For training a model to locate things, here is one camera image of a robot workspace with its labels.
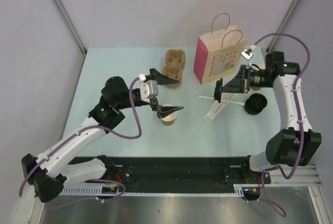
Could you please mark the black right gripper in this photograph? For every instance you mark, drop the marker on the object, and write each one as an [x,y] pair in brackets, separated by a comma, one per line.
[241,83]

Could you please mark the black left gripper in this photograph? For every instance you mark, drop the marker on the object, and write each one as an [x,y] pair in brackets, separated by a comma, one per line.
[162,110]

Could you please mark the single brown paper cup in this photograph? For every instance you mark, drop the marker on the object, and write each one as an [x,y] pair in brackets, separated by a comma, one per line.
[169,120]

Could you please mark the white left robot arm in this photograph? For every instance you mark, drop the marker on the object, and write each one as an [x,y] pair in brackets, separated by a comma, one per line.
[49,172]

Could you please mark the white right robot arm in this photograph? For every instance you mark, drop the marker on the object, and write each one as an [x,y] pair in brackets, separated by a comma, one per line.
[296,142]

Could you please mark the pile of white wrapped straws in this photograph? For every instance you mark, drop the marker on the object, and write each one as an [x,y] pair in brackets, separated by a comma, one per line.
[217,107]

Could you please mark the pink kraft paper bag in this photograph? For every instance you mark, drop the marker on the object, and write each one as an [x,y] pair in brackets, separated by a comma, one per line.
[218,52]

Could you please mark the stack of black cup lids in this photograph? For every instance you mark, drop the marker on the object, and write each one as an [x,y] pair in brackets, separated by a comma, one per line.
[255,104]

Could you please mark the brown pulp cup carrier stack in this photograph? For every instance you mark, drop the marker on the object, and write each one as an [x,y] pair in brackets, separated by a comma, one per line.
[174,65]

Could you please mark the stack of brown paper cups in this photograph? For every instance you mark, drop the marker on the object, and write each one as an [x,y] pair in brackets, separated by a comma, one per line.
[258,76]

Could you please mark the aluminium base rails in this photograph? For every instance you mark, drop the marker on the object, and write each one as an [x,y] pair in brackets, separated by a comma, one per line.
[306,176]

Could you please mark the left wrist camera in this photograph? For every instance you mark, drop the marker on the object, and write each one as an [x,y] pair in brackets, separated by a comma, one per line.
[148,90]

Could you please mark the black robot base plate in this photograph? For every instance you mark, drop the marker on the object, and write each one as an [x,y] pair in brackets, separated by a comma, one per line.
[182,175]

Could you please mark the left aluminium frame post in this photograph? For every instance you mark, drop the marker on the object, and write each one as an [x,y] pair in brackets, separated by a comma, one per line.
[69,25]

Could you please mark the aluminium frame post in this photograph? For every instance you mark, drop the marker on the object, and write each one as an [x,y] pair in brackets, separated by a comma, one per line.
[69,25]
[288,15]

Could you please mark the white slotted cable duct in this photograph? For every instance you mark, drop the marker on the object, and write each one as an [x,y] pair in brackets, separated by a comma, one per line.
[107,191]

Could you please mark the right aluminium frame post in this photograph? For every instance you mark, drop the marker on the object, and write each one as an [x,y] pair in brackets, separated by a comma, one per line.
[288,15]

